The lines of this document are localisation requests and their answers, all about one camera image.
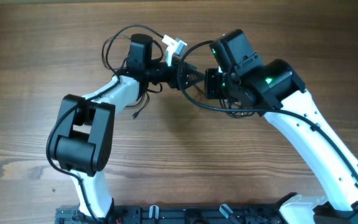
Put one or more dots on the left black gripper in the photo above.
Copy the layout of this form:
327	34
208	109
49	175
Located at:
181	75

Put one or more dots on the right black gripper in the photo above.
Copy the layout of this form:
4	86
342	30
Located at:
212	83

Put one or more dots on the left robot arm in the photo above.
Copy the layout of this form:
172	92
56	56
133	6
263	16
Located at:
80	143

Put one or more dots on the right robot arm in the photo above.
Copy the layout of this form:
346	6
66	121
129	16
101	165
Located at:
277	93

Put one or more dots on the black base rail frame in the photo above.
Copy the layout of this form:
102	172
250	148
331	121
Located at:
247	214

